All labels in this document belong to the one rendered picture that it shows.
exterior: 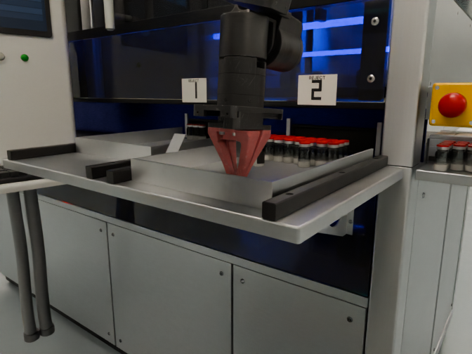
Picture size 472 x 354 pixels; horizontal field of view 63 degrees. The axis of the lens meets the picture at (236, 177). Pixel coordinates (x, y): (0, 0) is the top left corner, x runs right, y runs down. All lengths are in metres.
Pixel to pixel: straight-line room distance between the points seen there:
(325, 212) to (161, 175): 0.24
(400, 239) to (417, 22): 0.39
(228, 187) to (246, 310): 0.62
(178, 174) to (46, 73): 0.81
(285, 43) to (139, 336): 1.18
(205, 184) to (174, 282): 0.74
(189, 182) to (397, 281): 0.48
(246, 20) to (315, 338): 0.74
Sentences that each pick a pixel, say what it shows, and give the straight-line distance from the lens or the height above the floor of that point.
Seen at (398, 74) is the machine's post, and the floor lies 1.05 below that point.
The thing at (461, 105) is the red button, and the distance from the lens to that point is 0.71.
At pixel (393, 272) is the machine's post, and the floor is 0.67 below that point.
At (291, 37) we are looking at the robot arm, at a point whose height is 1.08.
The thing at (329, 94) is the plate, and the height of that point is 1.01.
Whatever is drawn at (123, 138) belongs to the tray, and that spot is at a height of 0.90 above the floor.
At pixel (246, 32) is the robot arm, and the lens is 0.46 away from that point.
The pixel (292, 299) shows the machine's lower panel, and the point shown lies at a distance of 0.96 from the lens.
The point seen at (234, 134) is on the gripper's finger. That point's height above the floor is 0.97.
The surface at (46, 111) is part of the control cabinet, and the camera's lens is 1.29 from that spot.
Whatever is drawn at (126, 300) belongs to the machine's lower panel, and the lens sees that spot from 1.46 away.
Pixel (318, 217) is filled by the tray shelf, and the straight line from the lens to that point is 0.44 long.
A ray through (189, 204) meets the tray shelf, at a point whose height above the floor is 0.88.
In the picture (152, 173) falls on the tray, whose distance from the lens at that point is 0.58.
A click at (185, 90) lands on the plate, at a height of 1.02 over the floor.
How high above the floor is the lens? 1.02
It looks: 12 degrees down
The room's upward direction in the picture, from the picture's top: straight up
